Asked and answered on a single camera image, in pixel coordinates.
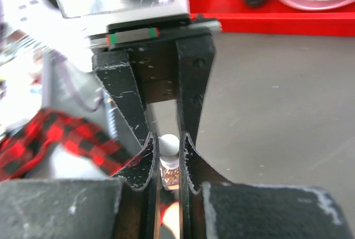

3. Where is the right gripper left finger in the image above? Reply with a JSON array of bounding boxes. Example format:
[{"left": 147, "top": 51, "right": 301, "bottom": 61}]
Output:
[{"left": 1, "top": 133, "right": 160, "bottom": 238}]

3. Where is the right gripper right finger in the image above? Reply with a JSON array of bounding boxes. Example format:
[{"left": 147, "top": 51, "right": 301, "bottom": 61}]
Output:
[{"left": 179, "top": 133, "right": 353, "bottom": 238}]

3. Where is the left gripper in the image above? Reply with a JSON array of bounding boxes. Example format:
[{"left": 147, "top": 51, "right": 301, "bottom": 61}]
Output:
[{"left": 93, "top": 26, "right": 215, "bottom": 150}]

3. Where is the grey nail polish cap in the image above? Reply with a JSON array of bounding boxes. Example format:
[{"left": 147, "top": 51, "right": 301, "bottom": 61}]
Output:
[{"left": 159, "top": 134, "right": 180, "bottom": 170}]

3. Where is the nail polish bottle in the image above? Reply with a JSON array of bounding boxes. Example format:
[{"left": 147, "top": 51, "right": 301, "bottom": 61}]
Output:
[{"left": 160, "top": 165, "right": 180, "bottom": 190}]

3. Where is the red plaid sleeve forearm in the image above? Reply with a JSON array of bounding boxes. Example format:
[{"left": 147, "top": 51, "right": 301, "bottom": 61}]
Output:
[{"left": 1, "top": 108, "right": 142, "bottom": 181}]

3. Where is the mannequin hand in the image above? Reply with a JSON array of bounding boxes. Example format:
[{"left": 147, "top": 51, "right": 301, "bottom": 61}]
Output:
[{"left": 160, "top": 200, "right": 180, "bottom": 238}]

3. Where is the red plastic tray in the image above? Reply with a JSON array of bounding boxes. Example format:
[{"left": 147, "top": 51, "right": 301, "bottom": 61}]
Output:
[{"left": 189, "top": 0, "right": 354, "bottom": 37}]

